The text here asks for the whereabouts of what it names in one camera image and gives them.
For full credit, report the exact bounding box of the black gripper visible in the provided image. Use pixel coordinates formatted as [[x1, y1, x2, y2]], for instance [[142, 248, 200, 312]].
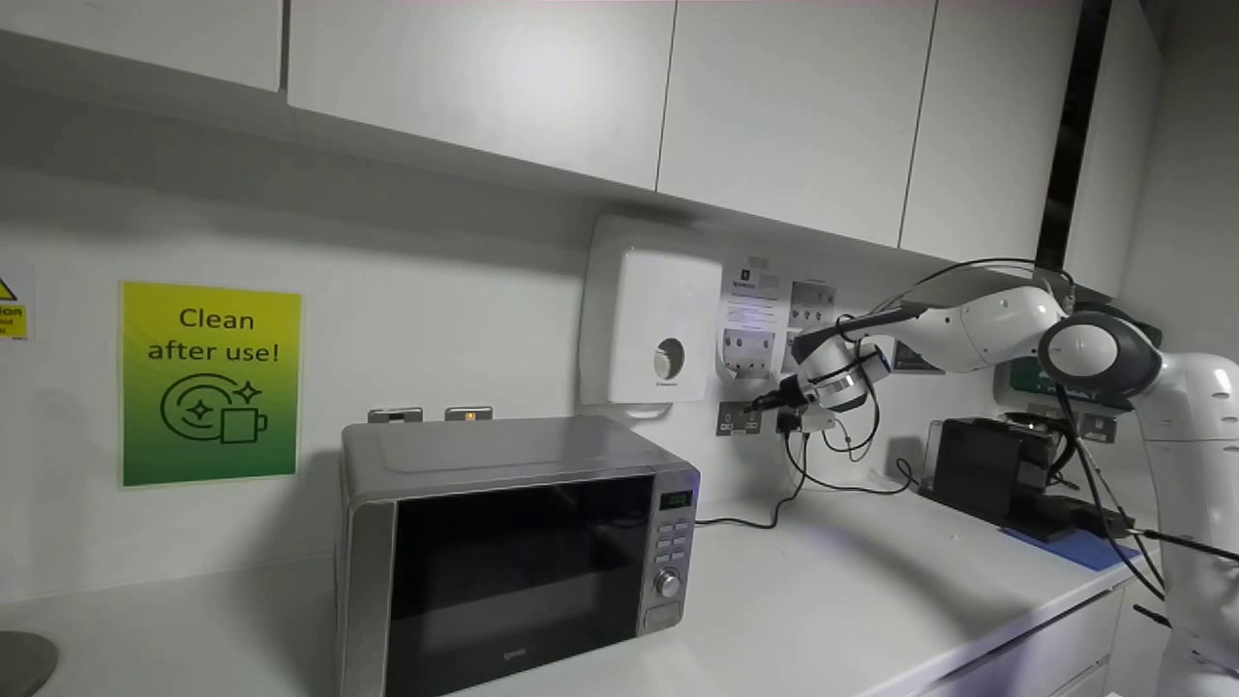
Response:
[[741, 369, 845, 435]]

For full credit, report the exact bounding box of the silver double socket plate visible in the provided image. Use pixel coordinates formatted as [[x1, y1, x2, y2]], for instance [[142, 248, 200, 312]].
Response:
[[713, 399, 768, 440]]

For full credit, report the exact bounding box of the black coffee machine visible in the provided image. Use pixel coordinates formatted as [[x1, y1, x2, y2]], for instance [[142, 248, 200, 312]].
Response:
[[931, 414, 1140, 541]]

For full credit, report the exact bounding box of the white upper cabinet door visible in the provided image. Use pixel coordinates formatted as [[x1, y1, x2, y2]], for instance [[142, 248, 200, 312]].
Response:
[[0, 0, 285, 95], [898, 0, 1086, 281], [283, 0, 679, 193], [654, 0, 938, 248]]

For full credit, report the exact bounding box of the silver microwave oven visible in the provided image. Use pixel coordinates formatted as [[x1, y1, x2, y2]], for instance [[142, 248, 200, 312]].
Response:
[[338, 414, 705, 697]]

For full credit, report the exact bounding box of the blue mat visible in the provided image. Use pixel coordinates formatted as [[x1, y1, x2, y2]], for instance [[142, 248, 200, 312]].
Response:
[[1017, 519, 1144, 572]]

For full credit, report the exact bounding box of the green clean after use poster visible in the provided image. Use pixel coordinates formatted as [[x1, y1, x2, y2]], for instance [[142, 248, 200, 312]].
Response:
[[121, 279, 306, 492]]

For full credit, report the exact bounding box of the yellow warning sticker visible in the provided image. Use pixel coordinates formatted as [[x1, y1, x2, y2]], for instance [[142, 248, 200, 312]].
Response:
[[0, 276, 31, 346]]

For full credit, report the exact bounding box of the dark grey round object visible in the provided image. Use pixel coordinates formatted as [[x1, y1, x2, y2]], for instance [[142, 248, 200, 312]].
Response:
[[0, 627, 63, 697]]

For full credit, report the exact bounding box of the wall power outlet panel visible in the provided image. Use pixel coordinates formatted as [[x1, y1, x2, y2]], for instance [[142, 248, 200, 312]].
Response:
[[718, 264, 791, 386]]

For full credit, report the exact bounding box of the black power cable with plug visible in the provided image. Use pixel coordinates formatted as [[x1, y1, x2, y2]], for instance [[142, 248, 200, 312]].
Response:
[[693, 428, 815, 535], [785, 428, 920, 501]]

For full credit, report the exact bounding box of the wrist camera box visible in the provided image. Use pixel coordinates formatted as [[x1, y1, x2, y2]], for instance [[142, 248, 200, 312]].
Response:
[[842, 339, 898, 386]]

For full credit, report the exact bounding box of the white wall dispenser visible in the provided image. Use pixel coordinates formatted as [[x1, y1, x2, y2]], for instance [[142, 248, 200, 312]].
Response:
[[603, 244, 727, 427]]

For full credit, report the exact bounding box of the grey wall outlet plate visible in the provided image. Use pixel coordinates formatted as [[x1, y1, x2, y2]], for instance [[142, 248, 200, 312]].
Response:
[[886, 437, 933, 492]]

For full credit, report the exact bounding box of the green wall sign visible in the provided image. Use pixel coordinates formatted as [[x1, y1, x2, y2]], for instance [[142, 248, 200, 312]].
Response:
[[997, 355, 1078, 408]]

